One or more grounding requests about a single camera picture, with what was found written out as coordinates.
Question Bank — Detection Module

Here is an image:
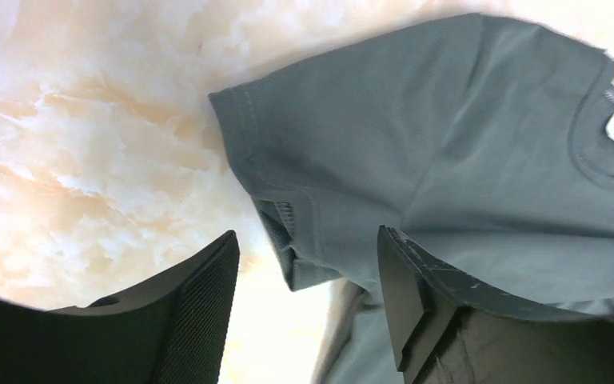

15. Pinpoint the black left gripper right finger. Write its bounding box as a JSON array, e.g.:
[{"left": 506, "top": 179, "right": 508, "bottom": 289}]
[{"left": 377, "top": 226, "right": 614, "bottom": 383}]

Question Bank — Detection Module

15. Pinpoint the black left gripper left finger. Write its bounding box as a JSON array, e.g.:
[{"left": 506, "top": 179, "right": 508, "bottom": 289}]
[{"left": 0, "top": 231, "right": 240, "bottom": 384}]

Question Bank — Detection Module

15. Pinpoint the dark grey t-shirt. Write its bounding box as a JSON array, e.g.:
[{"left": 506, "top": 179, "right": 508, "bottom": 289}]
[{"left": 209, "top": 14, "right": 614, "bottom": 383}]

